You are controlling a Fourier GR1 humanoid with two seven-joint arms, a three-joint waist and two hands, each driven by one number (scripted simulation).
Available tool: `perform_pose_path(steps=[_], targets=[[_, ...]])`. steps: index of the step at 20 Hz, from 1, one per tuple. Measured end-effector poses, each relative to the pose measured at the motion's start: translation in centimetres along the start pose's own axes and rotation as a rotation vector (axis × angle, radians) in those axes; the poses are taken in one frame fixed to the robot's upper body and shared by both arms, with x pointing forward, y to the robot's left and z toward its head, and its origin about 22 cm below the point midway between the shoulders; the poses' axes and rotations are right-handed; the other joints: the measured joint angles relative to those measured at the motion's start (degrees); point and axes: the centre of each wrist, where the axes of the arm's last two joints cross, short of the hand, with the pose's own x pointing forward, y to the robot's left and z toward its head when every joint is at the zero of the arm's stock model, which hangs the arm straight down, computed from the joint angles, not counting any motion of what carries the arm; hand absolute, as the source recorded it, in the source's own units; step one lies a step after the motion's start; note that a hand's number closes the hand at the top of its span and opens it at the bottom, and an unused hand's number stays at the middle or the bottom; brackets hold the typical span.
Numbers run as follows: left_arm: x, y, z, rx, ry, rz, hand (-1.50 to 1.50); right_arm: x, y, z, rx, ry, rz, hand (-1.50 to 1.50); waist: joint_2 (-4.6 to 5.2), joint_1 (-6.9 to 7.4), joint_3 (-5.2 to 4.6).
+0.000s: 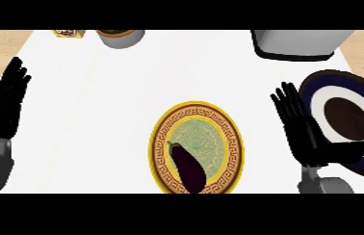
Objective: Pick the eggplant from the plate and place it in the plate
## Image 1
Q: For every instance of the small yellow box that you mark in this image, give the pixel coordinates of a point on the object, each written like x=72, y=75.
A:
x=69, y=33

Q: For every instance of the yellow patterned plate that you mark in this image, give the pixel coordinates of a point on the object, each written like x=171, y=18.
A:
x=223, y=139

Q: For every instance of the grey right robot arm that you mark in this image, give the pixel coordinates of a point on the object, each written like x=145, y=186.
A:
x=321, y=181

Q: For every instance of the grey appliance with black base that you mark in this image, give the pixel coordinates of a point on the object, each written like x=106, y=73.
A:
x=298, y=43

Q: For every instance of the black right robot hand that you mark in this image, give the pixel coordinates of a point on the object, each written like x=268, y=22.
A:
x=305, y=139

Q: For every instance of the dark purple eggplant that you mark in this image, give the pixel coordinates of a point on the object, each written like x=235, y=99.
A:
x=189, y=168

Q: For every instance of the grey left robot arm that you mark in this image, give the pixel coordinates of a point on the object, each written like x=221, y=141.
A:
x=5, y=161

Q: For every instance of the grey pot with brown rim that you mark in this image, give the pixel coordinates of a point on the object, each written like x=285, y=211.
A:
x=121, y=38

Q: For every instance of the dark blue and white plate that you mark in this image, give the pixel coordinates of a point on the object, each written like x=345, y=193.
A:
x=339, y=113

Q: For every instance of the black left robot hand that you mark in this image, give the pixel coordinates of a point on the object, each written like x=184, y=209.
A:
x=11, y=97

